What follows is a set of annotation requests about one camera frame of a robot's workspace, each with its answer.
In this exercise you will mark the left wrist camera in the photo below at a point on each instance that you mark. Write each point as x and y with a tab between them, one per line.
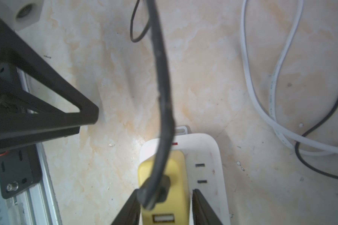
19	14

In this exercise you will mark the yellow plug adapter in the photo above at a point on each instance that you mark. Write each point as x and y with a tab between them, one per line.
175	209

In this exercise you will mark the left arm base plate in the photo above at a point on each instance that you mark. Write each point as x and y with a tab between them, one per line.
20	169

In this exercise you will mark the aluminium mounting rail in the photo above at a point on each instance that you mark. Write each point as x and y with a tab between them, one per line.
35	206

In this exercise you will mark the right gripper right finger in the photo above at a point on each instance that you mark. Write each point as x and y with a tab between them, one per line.
203	214

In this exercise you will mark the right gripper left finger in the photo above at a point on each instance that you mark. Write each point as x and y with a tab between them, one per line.
130	212

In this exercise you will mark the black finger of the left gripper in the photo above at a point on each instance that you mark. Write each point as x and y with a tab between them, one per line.
26	119

